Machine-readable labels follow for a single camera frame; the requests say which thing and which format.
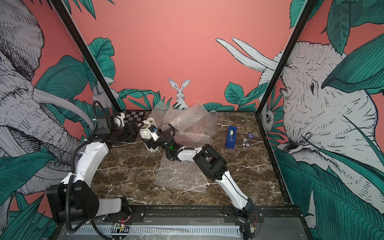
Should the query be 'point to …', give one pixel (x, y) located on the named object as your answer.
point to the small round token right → (248, 145)
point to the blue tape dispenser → (231, 137)
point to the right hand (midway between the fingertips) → (145, 133)
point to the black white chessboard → (137, 116)
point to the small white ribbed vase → (148, 121)
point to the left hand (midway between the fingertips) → (140, 124)
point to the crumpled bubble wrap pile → (189, 122)
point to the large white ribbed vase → (146, 133)
